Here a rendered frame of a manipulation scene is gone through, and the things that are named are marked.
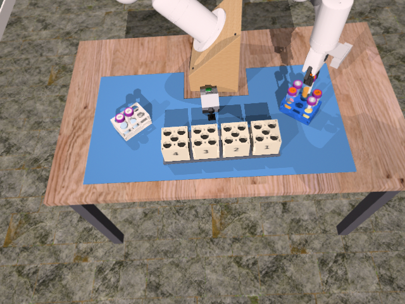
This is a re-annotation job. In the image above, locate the cream tube rack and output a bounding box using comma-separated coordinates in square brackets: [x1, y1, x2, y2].
[111, 103, 152, 141]

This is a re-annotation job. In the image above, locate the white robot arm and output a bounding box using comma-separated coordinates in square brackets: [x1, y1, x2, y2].
[152, 0, 354, 69]

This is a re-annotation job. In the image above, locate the blue tube rack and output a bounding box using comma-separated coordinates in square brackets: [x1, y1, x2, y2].
[279, 91, 321, 125]

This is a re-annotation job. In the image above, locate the blue bench mat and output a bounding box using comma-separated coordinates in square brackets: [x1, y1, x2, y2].
[83, 63, 357, 184]

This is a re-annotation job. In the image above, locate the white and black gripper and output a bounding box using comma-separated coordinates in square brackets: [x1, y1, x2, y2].
[302, 45, 328, 87]

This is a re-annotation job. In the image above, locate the beige bucket adapter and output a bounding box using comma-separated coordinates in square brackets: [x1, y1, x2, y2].
[161, 126, 190, 162]
[221, 122, 250, 158]
[191, 124, 220, 160]
[249, 119, 282, 156]

